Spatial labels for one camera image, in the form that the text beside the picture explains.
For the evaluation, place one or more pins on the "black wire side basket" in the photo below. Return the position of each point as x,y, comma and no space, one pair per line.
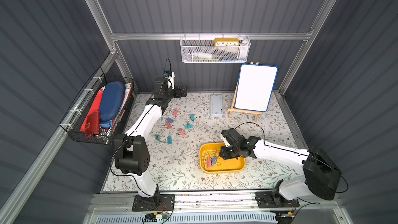
79,110

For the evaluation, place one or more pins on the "light blue plastic case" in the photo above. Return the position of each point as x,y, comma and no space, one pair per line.
216,105

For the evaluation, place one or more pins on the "wooden easel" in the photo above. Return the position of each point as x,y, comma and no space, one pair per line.
251,94

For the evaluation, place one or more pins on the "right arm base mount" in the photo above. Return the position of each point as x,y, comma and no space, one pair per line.
266,199

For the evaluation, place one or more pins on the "yellow clock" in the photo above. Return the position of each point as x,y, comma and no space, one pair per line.
226,42

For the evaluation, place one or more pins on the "yellow binder clip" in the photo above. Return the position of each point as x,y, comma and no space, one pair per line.
207,155

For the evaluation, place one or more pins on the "blue binder clip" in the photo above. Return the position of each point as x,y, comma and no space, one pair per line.
214,161
170,120

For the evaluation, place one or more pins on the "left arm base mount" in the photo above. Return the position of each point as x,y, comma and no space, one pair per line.
154,204

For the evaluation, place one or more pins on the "pink binder clip middle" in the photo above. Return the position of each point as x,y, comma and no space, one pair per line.
168,125

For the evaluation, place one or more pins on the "white wire wall basket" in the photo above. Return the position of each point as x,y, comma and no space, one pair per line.
201,49

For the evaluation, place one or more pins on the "pink binder clip top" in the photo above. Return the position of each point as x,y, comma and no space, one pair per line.
175,112

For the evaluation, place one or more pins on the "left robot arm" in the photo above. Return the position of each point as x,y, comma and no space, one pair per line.
131,157

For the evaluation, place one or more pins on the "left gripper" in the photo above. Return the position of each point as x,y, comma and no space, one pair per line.
179,90

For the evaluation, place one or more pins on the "yellow storage box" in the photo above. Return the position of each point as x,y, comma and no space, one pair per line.
222,166

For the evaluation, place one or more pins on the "blue oval pouch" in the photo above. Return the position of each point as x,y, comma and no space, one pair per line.
112,99

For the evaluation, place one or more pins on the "whiteboard with blue frame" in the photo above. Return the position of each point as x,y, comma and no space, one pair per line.
271,72

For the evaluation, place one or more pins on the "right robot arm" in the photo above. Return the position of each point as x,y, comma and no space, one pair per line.
318,175

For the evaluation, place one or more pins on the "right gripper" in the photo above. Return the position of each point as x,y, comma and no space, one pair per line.
226,152

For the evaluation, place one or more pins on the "pink binder clip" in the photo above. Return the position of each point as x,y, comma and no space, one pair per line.
182,132
175,112
168,125

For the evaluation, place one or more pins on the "pink binder clip lower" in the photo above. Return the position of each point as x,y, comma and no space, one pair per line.
182,132

